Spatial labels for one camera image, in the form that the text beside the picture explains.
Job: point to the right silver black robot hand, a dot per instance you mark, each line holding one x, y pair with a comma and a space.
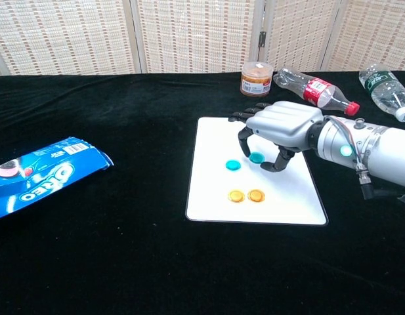
284, 126

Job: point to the teal disc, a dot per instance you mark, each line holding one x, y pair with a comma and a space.
232, 164
256, 157

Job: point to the orange disc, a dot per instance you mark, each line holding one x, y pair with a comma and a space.
256, 195
236, 196

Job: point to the empty red label cola bottle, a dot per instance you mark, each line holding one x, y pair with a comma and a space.
315, 92

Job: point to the clear plastic snack jar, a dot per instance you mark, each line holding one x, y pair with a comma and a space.
256, 82

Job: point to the black screen hinge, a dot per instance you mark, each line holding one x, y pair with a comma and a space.
262, 39

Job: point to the woven bamboo screen panel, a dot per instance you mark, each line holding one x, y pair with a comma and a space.
64, 36
297, 36
195, 36
373, 36

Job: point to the white rectangular board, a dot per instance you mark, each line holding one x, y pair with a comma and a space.
215, 197

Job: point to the green label water bottle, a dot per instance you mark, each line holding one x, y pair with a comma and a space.
384, 88

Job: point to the black velvet tablecloth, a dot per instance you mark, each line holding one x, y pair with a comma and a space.
123, 256

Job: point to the blue Oreo cookie box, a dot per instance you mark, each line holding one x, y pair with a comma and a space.
41, 177

